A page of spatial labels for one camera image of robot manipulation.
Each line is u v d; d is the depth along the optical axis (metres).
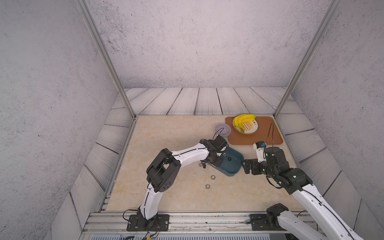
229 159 0.96
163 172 0.51
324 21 0.75
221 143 0.74
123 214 0.72
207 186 0.85
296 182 0.49
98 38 0.80
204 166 0.92
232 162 0.96
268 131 1.17
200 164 0.93
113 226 0.73
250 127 1.12
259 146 0.66
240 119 1.11
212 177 0.89
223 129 1.06
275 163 0.55
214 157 0.80
